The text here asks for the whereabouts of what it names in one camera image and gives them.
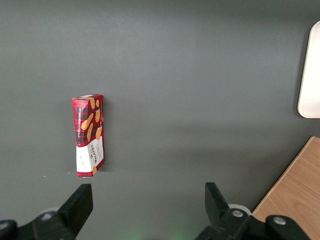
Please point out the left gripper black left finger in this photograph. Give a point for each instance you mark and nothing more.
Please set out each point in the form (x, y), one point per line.
(75, 212)

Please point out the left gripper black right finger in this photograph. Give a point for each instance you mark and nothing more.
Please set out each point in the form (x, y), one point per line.
(217, 212)

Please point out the oak wooden drawer cabinet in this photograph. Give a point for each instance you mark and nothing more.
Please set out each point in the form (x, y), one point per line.
(295, 190)

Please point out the red tartan shortbread box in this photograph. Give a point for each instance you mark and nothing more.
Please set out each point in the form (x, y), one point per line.
(87, 130)

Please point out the cream rectangular plastic tray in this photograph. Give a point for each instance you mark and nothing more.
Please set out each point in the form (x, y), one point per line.
(312, 75)

